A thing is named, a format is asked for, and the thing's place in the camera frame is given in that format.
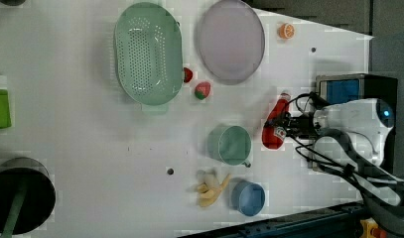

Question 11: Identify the orange slice toy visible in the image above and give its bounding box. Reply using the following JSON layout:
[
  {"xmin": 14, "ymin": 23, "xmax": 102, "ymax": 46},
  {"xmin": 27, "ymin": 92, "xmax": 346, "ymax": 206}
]
[{"xmin": 278, "ymin": 23, "xmax": 295, "ymax": 40}]

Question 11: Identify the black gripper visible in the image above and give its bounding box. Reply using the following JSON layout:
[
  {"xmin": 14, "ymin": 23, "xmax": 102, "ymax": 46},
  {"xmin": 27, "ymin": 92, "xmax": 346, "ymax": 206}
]
[{"xmin": 283, "ymin": 113, "xmax": 317, "ymax": 138}]

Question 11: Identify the black round pot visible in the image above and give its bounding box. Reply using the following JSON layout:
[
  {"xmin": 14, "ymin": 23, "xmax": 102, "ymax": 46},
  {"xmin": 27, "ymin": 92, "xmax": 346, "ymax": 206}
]
[{"xmin": 0, "ymin": 157, "xmax": 56, "ymax": 235}]

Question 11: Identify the green mug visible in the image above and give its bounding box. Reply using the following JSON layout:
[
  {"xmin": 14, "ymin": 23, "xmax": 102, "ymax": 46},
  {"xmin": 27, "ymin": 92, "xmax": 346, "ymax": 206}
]
[{"xmin": 206, "ymin": 125, "xmax": 252, "ymax": 168}]

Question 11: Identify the red toy strawberry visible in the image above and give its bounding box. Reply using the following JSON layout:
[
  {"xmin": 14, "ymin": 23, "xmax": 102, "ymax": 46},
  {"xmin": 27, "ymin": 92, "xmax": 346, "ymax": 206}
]
[{"xmin": 195, "ymin": 81, "xmax": 211, "ymax": 100}]

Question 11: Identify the black toy oven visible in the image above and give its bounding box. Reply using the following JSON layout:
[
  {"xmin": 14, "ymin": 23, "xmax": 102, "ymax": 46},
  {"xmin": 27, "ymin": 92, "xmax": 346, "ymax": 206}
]
[{"xmin": 313, "ymin": 78, "xmax": 395, "ymax": 169}]

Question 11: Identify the green perforated colander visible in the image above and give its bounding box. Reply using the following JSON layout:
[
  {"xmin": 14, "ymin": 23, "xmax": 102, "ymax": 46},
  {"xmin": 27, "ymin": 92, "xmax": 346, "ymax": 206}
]
[{"xmin": 114, "ymin": 2, "xmax": 184, "ymax": 115}]

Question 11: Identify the peeled toy banana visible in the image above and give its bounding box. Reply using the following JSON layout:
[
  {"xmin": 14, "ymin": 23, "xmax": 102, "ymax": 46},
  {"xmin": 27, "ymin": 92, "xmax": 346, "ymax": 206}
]
[{"xmin": 196, "ymin": 171, "xmax": 231, "ymax": 208}]

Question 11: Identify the lilac round plate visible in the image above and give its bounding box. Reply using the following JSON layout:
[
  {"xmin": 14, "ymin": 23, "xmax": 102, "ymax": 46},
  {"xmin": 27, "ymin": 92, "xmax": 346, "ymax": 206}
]
[{"xmin": 198, "ymin": 0, "xmax": 265, "ymax": 84}]

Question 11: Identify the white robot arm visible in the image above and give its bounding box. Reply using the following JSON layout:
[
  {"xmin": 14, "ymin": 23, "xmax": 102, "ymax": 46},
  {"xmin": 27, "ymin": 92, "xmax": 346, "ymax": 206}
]
[{"xmin": 279, "ymin": 98, "xmax": 404, "ymax": 237}]

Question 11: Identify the blue cup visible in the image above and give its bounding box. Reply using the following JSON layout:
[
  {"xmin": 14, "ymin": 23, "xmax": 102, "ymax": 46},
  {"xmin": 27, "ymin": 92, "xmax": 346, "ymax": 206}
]
[{"xmin": 231, "ymin": 180, "xmax": 265, "ymax": 216}]

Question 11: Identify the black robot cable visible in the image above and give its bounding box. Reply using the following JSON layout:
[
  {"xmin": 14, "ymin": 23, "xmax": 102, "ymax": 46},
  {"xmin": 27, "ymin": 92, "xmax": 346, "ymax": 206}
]
[{"xmin": 285, "ymin": 92, "xmax": 404, "ymax": 206}]

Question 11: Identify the red plush ketchup bottle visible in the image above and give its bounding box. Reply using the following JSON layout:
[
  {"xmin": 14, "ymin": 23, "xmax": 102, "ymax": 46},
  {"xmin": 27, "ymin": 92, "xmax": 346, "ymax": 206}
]
[{"xmin": 262, "ymin": 91, "xmax": 291, "ymax": 150}]

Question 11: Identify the green bottle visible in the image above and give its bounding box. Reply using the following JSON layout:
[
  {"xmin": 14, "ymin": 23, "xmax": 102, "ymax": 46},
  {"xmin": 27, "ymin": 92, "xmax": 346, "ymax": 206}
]
[{"xmin": 0, "ymin": 75, "xmax": 12, "ymax": 129}]

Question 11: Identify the yellow red emergency button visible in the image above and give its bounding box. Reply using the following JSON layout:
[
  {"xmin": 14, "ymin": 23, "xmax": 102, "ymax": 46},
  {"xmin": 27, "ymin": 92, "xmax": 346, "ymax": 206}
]
[{"xmin": 360, "ymin": 218, "xmax": 387, "ymax": 238}]

